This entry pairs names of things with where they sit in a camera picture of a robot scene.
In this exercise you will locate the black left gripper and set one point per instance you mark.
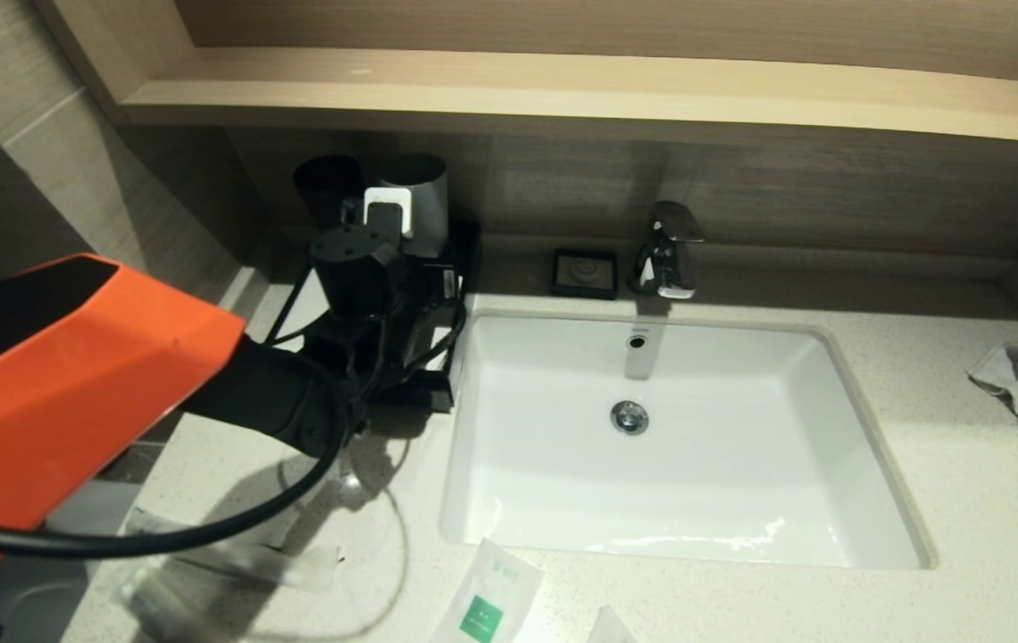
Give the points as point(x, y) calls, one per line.
point(415, 313)

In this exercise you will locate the grey plastic cup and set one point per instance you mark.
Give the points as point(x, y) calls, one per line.
point(429, 205)

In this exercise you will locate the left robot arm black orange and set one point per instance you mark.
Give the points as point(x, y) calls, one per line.
point(71, 393)

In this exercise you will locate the black amenity box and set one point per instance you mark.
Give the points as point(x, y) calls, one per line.
point(469, 268)

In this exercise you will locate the black soap dish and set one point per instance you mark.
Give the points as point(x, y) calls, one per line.
point(584, 272)

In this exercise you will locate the black cup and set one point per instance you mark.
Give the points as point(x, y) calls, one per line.
point(326, 183)

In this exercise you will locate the chrome faucet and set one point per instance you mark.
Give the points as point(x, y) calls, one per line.
point(665, 259)

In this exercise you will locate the chrome drain stopper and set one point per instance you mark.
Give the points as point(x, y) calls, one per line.
point(629, 418)

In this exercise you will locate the white sink basin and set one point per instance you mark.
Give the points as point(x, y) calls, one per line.
point(696, 482)

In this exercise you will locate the white sachet with green square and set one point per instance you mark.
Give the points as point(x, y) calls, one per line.
point(491, 598)

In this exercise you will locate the long clear toothbrush packet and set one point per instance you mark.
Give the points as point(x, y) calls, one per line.
point(295, 567)

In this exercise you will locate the small plain white sachet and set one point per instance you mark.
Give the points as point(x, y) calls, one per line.
point(607, 628)

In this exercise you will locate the clear toothbrush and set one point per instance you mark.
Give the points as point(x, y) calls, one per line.
point(161, 607)

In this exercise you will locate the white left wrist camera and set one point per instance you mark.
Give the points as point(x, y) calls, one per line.
point(388, 214)

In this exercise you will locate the wooden wall shelf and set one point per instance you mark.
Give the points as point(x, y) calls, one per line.
point(652, 85)

